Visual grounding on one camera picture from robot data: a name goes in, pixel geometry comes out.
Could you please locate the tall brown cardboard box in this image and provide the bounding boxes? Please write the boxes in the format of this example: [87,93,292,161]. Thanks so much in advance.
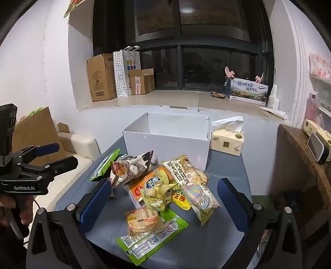
[87,53,117,102]

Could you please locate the pink bottle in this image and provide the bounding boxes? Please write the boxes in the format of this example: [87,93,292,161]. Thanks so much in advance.
[307,92,321,125]

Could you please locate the white bag coloured squares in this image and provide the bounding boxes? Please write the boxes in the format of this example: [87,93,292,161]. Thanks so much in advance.
[122,46,142,96]

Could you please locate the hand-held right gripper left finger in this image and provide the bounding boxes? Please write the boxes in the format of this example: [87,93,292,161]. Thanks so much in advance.
[26,178,112,269]

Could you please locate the small open cardboard box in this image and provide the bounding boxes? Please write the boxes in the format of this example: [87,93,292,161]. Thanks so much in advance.
[128,68,155,95]

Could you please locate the large green white packet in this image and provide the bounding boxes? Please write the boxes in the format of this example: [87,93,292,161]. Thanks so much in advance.
[115,209,190,266]

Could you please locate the white plastic bottle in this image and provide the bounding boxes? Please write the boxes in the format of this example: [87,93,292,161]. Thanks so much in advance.
[267,85,280,109]

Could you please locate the floral pink pouch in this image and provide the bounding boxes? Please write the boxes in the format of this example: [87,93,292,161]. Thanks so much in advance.
[309,52,331,78]

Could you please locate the pale yellow box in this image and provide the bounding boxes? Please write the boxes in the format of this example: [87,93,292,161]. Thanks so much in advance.
[302,119,331,149]

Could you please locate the white drawer unit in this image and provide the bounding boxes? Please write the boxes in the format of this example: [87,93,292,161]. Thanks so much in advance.
[309,72,331,120]

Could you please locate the person's left hand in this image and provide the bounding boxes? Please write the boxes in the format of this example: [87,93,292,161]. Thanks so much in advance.
[0,195,35,227]

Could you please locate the landscape printed box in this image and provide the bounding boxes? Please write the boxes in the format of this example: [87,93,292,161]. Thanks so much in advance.
[224,77,269,106]

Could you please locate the dark window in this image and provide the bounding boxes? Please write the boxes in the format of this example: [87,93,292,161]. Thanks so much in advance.
[92,0,275,91]

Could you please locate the yellow tissue pack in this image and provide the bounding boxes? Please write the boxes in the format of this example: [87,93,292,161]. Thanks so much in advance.
[209,116,245,157]

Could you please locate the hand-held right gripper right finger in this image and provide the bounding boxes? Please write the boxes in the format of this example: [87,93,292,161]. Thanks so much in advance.
[217,178,303,269]

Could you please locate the cream round biscuit packet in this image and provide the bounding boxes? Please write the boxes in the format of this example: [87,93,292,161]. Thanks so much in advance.
[161,154,209,187]

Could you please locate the clear round cake packet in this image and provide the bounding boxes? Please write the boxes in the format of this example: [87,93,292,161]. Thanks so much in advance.
[125,206,165,241]

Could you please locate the hanging paper decoration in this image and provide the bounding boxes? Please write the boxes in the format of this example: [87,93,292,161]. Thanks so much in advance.
[64,0,86,18]

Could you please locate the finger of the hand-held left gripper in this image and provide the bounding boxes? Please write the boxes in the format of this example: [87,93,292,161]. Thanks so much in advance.
[12,143,60,166]
[16,156,78,184]

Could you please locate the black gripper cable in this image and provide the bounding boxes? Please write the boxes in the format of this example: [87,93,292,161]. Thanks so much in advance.
[23,197,40,247]

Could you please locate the brown wooden side table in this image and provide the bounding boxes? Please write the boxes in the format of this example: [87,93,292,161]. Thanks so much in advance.
[277,124,331,269]

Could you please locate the large cardboard sheet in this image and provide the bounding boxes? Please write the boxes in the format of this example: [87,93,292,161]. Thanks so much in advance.
[11,107,68,169]

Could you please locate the small green snack packet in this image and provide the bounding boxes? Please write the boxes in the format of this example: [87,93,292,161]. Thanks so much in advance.
[90,148,121,182]

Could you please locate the white cardboard box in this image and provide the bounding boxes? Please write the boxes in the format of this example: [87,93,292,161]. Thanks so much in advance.
[122,112,210,172]

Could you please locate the white tube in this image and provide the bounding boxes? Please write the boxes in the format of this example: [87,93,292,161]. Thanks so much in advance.
[259,107,288,121]

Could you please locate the illustrated pale snack packet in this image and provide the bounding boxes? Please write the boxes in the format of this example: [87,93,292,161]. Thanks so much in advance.
[178,183,221,226]

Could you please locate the white black screen device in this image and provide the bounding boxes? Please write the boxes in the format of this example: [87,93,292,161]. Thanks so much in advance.
[307,132,329,165]

